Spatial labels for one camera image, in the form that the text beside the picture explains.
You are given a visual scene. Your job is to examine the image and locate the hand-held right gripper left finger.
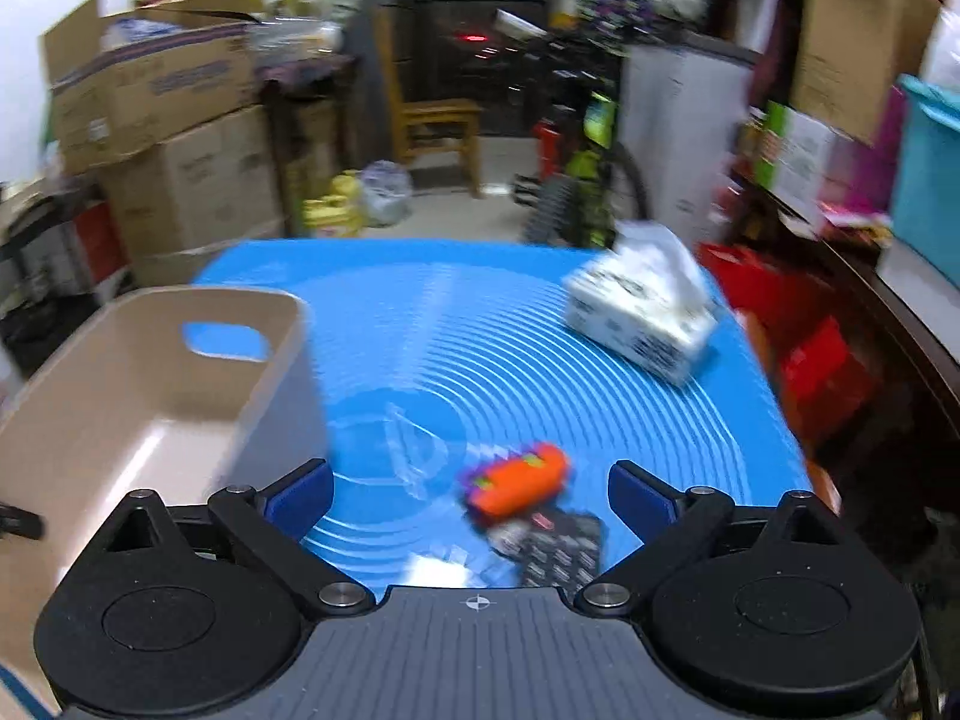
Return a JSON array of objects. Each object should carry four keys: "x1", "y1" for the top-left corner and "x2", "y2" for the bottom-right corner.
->
[{"x1": 82, "y1": 457, "x2": 376, "y2": 620}]

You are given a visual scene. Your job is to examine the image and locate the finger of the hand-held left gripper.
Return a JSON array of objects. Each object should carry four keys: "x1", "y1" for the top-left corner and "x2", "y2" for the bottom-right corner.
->
[{"x1": 0, "y1": 502, "x2": 44, "y2": 539}]

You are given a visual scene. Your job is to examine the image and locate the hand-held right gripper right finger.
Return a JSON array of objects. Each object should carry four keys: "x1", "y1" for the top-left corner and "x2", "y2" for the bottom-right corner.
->
[{"x1": 574, "y1": 460, "x2": 871, "y2": 620}]

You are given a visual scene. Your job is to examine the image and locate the black remote control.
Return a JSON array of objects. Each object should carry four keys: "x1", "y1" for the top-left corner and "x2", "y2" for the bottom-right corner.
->
[{"x1": 487, "y1": 514, "x2": 607, "y2": 590}]

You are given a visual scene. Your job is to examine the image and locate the orange toy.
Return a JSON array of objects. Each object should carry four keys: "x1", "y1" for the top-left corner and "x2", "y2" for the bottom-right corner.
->
[{"x1": 459, "y1": 442, "x2": 575, "y2": 531}]

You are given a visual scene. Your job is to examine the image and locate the white charger adapter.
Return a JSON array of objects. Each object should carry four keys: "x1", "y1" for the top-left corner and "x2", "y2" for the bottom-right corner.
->
[{"x1": 405, "y1": 555, "x2": 482, "y2": 588}]

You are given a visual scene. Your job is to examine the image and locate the beige plastic basket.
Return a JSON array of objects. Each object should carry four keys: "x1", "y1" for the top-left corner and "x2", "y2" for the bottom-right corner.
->
[{"x1": 0, "y1": 286, "x2": 332, "y2": 713}]

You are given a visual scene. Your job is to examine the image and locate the white tissue box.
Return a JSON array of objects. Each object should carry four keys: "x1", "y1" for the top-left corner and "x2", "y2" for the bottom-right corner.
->
[{"x1": 562, "y1": 221, "x2": 722, "y2": 389}]

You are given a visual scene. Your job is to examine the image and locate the blue silicone baking mat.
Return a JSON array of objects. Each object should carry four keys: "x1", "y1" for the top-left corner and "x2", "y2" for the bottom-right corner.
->
[{"x1": 191, "y1": 238, "x2": 816, "y2": 590}]

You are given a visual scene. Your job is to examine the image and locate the red paper bag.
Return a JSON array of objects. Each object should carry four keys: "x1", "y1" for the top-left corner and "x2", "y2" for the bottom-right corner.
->
[{"x1": 697, "y1": 240, "x2": 880, "y2": 452}]

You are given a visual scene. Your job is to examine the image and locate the black rolling cart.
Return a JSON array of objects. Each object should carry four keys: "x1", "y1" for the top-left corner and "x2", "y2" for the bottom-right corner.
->
[{"x1": 0, "y1": 186, "x2": 130, "y2": 362}]

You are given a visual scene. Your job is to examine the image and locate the clear plastic bag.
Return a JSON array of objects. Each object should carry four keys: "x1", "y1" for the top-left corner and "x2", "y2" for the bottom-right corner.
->
[{"x1": 360, "y1": 161, "x2": 414, "y2": 227}]

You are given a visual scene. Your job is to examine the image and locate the dark wooden table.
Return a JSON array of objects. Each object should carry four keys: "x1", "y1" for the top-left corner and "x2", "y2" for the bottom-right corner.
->
[{"x1": 731, "y1": 165, "x2": 960, "y2": 436}]

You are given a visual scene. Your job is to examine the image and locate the large brown cardboard box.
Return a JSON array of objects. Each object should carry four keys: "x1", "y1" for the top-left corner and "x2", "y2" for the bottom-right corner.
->
[{"x1": 101, "y1": 105, "x2": 284, "y2": 257}]

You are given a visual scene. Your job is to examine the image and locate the black and green bicycle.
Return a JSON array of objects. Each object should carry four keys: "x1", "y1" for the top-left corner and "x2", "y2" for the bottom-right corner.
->
[{"x1": 480, "y1": 15, "x2": 655, "y2": 250}]

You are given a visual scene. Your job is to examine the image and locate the white chest freezer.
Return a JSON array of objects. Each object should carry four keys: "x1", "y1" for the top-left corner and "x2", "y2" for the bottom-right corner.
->
[{"x1": 619, "y1": 34, "x2": 760, "y2": 250}]

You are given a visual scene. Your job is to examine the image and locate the green and white box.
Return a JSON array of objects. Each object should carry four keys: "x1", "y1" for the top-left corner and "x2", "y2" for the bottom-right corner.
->
[{"x1": 754, "y1": 101, "x2": 846, "y2": 201}]

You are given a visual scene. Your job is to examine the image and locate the wooden chair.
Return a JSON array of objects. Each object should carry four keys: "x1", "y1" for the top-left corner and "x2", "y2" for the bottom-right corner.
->
[{"x1": 373, "y1": 7, "x2": 485, "y2": 200}]

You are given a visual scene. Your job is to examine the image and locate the wooden side table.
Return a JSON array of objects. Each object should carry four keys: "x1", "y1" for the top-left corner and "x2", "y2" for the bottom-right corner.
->
[{"x1": 259, "y1": 55, "x2": 359, "y2": 235}]

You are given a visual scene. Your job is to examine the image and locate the teal plastic storage bin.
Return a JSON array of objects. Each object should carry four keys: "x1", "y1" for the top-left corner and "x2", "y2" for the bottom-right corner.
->
[{"x1": 889, "y1": 75, "x2": 960, "y2": 269}]

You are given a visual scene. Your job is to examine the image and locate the open printed cardboard box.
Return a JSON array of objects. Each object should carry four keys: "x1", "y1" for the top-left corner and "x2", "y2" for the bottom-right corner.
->
[{"x1": 41, "y1": 0, "x2": 261, "y2": 175}]

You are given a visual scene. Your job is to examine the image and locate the tall brown cardboard box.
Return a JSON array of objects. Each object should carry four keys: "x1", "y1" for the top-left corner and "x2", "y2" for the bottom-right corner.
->
[{"x1": 791, "y1": 0, "x2": 944, "y2": 145}]

